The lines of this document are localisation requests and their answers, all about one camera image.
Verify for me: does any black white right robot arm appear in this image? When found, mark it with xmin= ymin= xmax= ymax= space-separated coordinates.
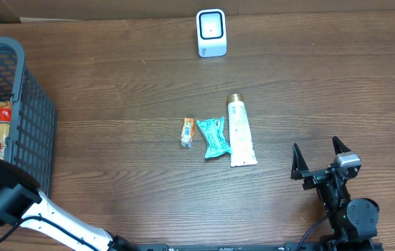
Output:
xmin=291 ymin=136 xmax=383 ymax=250

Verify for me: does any black mounting rail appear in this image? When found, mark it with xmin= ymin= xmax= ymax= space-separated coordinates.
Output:
xmin=127 ymin=242 xmax=385 ymax=251

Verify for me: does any dark grey plastic basket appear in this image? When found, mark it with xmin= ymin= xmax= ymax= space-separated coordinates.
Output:
xmin=0 ymin=37 xmax=57 ymax=197

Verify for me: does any small orange snack packet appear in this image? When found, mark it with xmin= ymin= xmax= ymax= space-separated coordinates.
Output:
xmin=180 ymin=117 xmax=195 ymax=148

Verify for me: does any white barcode scanner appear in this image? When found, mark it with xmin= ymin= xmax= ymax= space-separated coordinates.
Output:
xmin=196 ymin=8 xmax=227 ymax=58

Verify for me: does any teal snack packet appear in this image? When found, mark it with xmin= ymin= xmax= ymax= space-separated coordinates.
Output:
xmin=196 ymin=116 xmax=231 ymax=159

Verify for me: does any white tube gold cap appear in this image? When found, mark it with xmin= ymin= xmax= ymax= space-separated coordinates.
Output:
xmin=227 ymin=93 xmax=258 ymax=167

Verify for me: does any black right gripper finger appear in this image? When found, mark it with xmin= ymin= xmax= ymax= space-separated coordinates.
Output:
xmin=332 ymin=136 xmax=351 ymax=155
xmin=291 ymin=143 xmax=309 ymax=180

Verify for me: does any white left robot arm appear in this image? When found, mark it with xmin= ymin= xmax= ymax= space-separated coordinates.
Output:
xmin=0 ymin=159 xmax=138 ymax=251

